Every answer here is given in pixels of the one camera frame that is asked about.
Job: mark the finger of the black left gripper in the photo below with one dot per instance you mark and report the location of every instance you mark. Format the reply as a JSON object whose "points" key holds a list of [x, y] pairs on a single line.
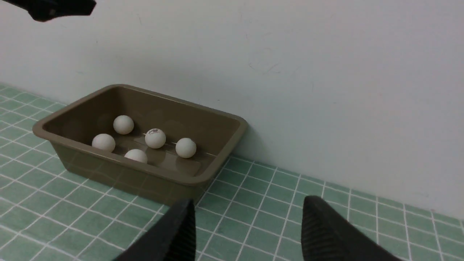
{"points": [[46, 10]]}

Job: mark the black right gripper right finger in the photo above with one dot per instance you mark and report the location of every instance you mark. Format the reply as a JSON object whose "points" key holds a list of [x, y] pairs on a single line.
{"points": [[327, 236]]}

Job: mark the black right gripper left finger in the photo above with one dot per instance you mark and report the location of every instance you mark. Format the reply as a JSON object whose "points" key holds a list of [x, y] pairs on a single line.
{"points": [[172, 238]]}

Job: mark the white ball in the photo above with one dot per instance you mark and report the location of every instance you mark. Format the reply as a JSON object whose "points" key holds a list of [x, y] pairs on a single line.
{"points": [[104, 142], [155, 138], [137, 155], [185, 148], [123, 125]]}

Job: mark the green checkered tablecloth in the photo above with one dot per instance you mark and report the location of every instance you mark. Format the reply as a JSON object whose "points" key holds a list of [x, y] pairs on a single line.
{"points": [[251, 212]]}

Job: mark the olive green plastic bin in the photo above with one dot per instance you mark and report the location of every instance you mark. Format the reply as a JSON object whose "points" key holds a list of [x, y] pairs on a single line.
{"points": [[166, 177]]}

